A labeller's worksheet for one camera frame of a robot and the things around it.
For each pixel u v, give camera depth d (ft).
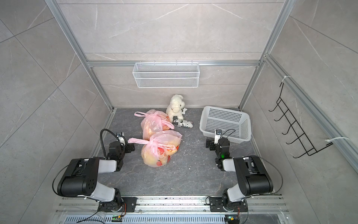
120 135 2.67
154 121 3.03
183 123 3.42
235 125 3.52
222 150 2.30
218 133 2.62
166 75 3.30
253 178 1.46
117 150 2.40
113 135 2.61
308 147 1.97
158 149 2.59
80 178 1.47
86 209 2.42
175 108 3.19
